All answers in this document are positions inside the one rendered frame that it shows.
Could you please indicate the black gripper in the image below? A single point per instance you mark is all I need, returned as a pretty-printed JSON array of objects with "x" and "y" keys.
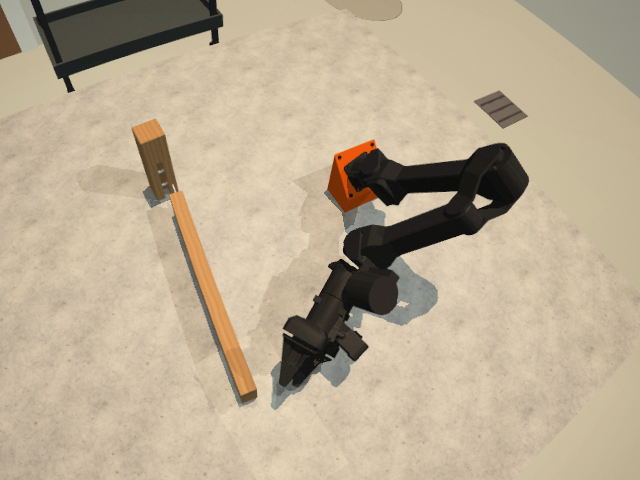
[{"x": 307, "y": 348}]

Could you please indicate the brown wooden post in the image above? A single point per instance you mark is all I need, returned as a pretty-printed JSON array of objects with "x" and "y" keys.
[{"x": 153, "y": 150}]

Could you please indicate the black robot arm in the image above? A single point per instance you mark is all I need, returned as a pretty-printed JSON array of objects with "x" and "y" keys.
[{"x": 492, "y": 171}]

